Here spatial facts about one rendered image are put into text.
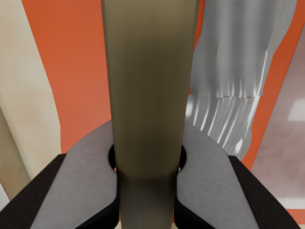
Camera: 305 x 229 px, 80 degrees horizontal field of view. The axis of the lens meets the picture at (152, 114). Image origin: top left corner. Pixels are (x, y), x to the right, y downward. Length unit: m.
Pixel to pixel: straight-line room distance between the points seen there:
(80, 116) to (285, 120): 0.21
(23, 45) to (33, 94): 0.04
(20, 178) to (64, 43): 0.16
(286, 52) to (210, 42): 0.07
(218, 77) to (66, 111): 0.15
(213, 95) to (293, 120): 0.09
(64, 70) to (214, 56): 0.13
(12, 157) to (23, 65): 0.10
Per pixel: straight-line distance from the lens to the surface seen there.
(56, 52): 0.19
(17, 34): 0.20
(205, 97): 0.18
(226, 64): 0.18
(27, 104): 0.22
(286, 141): 0.25
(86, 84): 0.18
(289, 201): 0.33
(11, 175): 0.26
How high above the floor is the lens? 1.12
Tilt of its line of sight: 62 degrees down
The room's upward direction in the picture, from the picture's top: 179 degrees clockwise
